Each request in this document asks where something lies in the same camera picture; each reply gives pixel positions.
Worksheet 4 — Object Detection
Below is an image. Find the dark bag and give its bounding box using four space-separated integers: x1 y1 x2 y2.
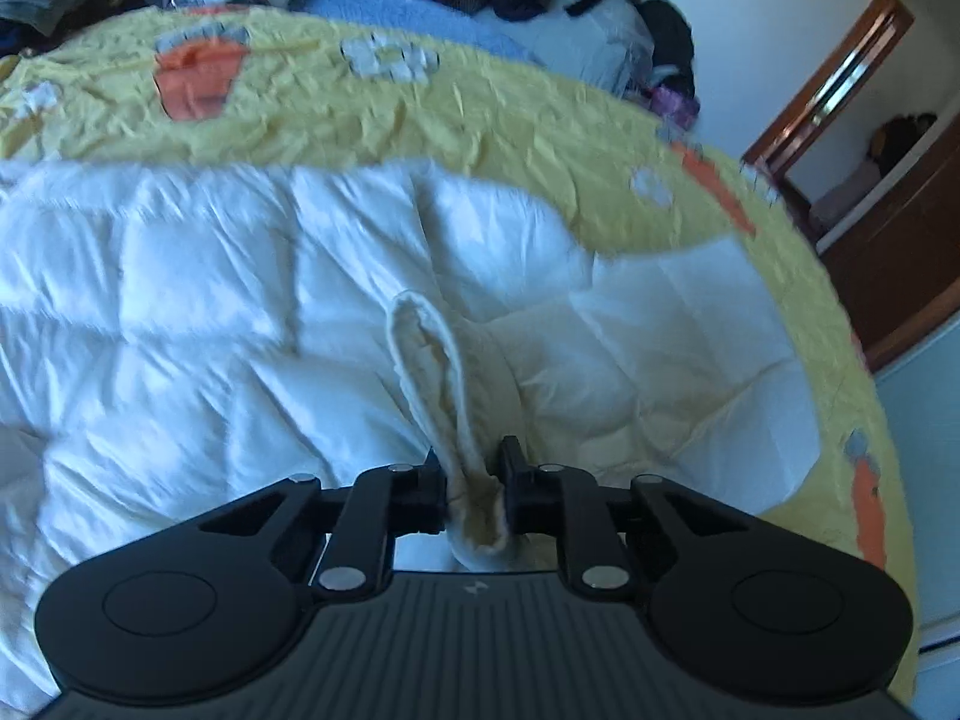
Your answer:
868 112 940 175

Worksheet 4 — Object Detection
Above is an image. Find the yellow printed bedsheet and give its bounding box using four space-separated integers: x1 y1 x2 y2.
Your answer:
0 6 922 717

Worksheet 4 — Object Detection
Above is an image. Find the light blue blanket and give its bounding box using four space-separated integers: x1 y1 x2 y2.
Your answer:
289 0 545 67

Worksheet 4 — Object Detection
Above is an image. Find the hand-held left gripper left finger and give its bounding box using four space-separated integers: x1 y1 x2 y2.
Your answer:
196 448 449 602

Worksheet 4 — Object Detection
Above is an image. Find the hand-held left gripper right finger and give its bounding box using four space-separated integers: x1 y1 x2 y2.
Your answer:
500 435 760 602

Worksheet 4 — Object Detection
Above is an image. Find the white plastic bag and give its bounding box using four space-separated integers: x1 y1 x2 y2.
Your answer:
517 0 655 95

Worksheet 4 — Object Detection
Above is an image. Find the white quilted jacket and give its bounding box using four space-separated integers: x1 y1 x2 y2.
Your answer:
0 159 820 706

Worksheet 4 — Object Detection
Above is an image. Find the brown wooden door frame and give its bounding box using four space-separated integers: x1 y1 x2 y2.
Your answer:
741 0 960 372

